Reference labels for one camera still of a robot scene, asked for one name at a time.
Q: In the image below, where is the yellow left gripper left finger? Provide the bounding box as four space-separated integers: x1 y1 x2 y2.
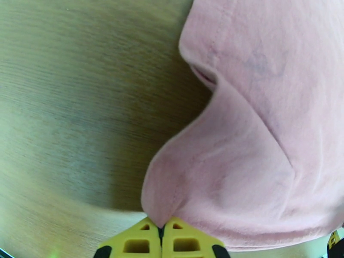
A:
93 217 163 258

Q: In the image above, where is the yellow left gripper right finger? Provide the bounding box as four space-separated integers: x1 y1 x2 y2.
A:
162 216 232 258

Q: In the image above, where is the pink tank top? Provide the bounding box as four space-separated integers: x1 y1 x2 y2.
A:
140 0 344 252

